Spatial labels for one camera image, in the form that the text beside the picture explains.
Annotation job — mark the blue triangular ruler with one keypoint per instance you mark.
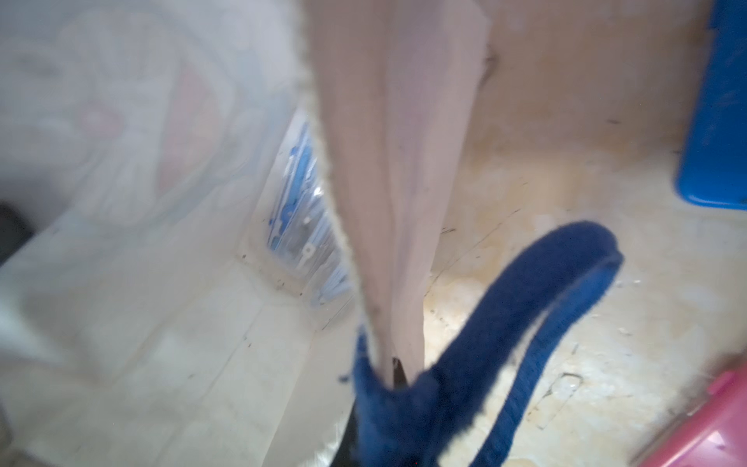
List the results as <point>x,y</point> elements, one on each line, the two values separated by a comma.
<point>712,170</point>

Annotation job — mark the right gripper own finger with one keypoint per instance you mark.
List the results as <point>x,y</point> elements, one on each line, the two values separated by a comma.
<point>345,455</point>

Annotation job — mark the white canvas bag blue handles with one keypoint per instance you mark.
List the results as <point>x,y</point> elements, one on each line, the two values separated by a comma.
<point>218,223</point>

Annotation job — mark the clear compass case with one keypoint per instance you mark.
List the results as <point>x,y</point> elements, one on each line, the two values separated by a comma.
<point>300,232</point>

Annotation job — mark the pink pencil case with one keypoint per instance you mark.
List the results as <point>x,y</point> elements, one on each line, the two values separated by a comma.
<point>713,434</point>

